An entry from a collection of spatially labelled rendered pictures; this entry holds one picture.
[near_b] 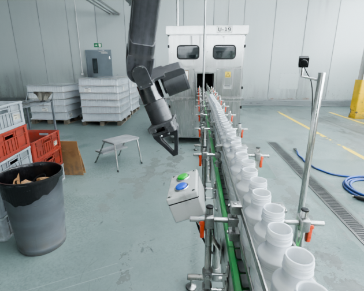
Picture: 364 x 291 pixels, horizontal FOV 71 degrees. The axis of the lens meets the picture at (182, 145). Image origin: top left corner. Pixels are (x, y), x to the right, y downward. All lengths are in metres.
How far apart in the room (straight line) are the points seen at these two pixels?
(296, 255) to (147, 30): 0.48
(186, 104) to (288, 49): 6.67
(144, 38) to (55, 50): 11.15
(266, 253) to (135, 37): 0.47
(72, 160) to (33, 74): 8.76
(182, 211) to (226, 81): 4.23
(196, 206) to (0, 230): 2.22
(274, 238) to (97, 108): 6.52
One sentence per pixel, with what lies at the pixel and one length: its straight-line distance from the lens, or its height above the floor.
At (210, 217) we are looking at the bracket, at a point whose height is 1.09.
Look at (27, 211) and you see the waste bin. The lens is 2.19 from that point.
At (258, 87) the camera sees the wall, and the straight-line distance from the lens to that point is 10.54.
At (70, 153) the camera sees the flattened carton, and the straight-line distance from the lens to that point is 3.65.
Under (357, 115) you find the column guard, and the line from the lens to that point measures 8.98.
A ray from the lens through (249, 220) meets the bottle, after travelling 0.54.
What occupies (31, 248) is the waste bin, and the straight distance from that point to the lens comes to 2.39.
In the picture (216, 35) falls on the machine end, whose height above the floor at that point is 1.95.
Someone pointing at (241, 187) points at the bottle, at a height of 1.12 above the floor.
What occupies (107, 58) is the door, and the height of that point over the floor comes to 1.77.
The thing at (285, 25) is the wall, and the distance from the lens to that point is 10.82.
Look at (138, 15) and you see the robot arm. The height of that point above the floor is 1.50.
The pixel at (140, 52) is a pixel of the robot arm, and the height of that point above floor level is 1.43.
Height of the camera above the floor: 1.40
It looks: 17 degrees down
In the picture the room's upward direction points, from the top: straight up
